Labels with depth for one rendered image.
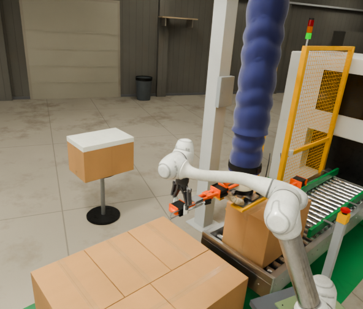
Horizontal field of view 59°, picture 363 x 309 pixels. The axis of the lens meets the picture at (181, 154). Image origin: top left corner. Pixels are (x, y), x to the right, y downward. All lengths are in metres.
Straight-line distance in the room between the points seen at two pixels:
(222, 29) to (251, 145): 1.45
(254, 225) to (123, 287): 1.02
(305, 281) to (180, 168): 0.75
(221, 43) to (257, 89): 1.29
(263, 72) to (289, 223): 0.92
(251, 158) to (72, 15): 8.24
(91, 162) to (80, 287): 1.44
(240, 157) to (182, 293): 0.99
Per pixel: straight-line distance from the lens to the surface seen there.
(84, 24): 9.84
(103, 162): 3.51
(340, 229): 2.72
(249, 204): 2.22
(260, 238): 2.49
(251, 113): 2.01
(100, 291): 2.38
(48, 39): 9.79
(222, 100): 3.26
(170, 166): 1.52
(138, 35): 10.20
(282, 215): 1.40
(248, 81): 1.98
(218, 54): 3.22
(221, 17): 3.23
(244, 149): 2.09
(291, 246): 1.53
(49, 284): 2.50
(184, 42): 10.71
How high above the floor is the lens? 2.22
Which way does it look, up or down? 22 degrees down
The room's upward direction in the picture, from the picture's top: 4 degrees clockwise
